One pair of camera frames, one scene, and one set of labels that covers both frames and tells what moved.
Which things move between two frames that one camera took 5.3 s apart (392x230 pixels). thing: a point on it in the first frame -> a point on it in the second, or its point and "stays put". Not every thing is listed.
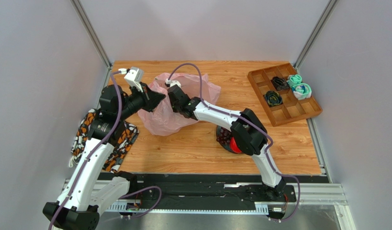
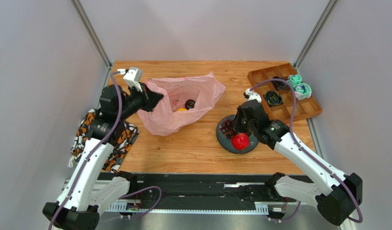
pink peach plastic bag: [162, 120] stays put
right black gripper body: [174, 97] -> [246, 116]
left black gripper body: [140, 100] stays put
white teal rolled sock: [302, 91] stays put
